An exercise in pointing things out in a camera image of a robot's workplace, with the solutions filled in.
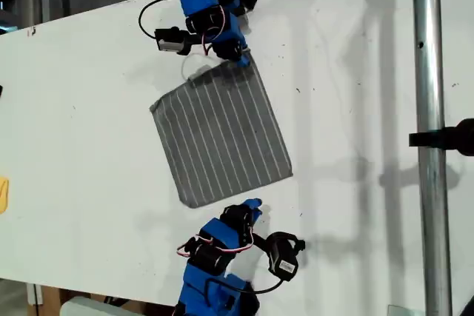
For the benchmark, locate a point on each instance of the white box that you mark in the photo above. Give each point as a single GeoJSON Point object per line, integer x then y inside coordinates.
{"type": "Point", "coordinates": [85, 308]}

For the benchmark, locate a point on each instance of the gripper camera stalk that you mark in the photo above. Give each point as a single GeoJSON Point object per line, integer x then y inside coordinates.
{"type": "Point", "coordinates": [261, 243]}
{"type": "Point", "coordinates": [192, 40]}

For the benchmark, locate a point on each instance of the yellow object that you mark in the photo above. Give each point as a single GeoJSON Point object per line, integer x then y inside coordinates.
{"type": "Point", "coordinates": [3, 197]}

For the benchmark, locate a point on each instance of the steel post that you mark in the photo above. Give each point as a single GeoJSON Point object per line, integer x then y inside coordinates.
{"type": "Point", "coordinates": [429, 72]}

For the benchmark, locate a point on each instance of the wooden board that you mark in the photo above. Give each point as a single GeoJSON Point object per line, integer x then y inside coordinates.
{"type": "Point", "coordinates": [50, 295]}

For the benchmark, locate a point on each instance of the grey white-striped towel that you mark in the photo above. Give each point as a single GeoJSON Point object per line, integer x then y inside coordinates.
{"type": "Point", "coordinates": [222, 138]}

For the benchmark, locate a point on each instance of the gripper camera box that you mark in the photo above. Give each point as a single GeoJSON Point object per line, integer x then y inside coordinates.
{"type": "Point", "coordinates": [285, 260]}
{"type": "Point", "coordinates": [166, 40]}

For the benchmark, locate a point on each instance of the black post clamp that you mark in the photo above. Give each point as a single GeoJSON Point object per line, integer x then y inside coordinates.
{"type": "Point", "coordinates": [444, 138]}

